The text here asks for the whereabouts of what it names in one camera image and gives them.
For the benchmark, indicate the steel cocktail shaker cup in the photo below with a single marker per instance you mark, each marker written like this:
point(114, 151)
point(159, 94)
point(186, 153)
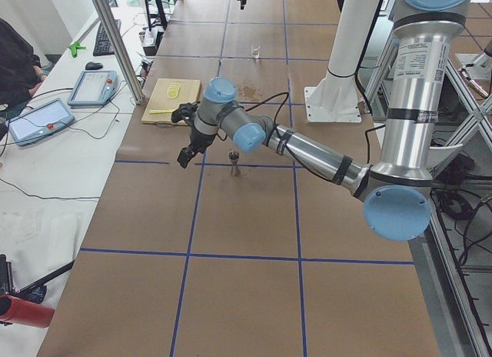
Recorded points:
point(234, 157)

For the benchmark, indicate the yellow plastic knife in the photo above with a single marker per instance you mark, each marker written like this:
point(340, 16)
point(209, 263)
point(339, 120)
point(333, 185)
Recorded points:
point(161, 111)

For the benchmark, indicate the lemon slice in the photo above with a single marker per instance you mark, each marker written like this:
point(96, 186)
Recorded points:
point(173, 90)

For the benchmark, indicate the bamboo cutting board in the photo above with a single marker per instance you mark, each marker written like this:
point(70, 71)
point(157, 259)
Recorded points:
point(189, 93)

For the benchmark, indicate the black speaker box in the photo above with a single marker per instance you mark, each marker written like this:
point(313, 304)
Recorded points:
point(151, 40)

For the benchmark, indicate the teach pendant far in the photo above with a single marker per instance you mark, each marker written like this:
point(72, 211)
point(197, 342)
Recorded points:
point(93, 88)

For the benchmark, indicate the teach pendant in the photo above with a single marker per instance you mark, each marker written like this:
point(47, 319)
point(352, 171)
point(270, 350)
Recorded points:
point(93, 88)
point(40, 122)

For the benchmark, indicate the black computer mouse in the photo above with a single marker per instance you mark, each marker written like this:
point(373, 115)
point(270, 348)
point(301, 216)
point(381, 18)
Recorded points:
point(92, 66)

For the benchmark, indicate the black keyboard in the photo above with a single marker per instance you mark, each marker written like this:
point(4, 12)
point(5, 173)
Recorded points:
point(103, 44)

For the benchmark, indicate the teach pendant near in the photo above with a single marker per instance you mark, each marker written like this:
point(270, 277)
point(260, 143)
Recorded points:
point(40, 122)

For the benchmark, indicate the green plastic tool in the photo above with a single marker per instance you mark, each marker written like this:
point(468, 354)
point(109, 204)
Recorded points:
point(74, 48)

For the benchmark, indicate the person in black hoodie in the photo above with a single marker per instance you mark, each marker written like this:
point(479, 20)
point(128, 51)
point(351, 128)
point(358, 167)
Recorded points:
point(21, 72)

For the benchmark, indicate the red thermos bottle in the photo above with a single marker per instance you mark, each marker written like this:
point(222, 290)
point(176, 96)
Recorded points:
point(19, 311)

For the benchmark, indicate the white plastic chair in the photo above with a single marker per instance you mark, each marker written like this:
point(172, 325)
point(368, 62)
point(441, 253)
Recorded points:
point(440, 154)

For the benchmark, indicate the aluminium frame post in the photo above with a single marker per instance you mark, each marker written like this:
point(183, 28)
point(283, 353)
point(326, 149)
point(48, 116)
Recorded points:
point(103, 9)

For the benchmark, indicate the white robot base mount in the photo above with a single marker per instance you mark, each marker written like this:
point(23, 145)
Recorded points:
point(335, 99)

